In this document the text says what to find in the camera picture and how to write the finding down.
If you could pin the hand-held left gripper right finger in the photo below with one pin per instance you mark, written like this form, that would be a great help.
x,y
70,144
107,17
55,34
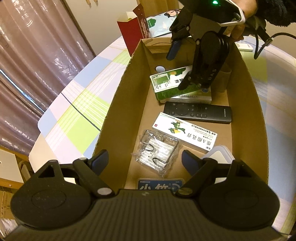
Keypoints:
x,y
190,163

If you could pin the person's right hand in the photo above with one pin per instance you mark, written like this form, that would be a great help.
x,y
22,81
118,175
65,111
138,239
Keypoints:
x,y
249,8

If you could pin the person's right forearm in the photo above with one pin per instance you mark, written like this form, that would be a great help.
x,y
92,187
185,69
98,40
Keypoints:
x,y
277,10

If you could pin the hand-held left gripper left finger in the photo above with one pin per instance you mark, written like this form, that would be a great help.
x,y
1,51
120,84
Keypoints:
x,y
100,162

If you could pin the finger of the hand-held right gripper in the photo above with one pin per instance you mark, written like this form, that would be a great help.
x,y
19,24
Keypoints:
x,y
188,83
173,49

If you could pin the blue and white packet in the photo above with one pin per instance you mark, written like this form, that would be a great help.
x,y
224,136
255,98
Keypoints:
x,y
157,184

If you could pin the black remote control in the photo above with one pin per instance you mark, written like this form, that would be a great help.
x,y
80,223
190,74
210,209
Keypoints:
x,y
196,111

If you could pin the white box with clear lid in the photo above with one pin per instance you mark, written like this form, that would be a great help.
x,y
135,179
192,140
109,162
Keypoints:
x,y
219,153

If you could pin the green and white medicine box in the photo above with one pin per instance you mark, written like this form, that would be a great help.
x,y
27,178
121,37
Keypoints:
x,y
166,80

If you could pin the clear pack of metal hooks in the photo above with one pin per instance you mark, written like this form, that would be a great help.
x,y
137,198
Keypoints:
x,y
157,150

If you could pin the white medicine box green side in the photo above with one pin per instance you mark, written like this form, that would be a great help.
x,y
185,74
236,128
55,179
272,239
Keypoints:
x,y
185,96

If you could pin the brown cardboard box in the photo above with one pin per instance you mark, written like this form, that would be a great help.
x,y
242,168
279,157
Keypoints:
x,y
129,104

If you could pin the brown curtain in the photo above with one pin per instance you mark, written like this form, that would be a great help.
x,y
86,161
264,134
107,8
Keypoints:
x,y
34,58

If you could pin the white medicine box bird print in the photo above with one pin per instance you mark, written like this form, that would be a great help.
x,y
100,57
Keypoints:
x,y
185,132

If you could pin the red printed carton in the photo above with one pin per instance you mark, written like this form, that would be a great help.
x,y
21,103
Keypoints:
x,y
130,34

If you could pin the green cartoon snack bag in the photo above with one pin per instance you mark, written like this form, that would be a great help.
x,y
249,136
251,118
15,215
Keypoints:
x,y
159,23

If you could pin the white flat box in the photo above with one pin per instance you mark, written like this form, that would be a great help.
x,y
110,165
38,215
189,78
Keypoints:
x,y
245,47

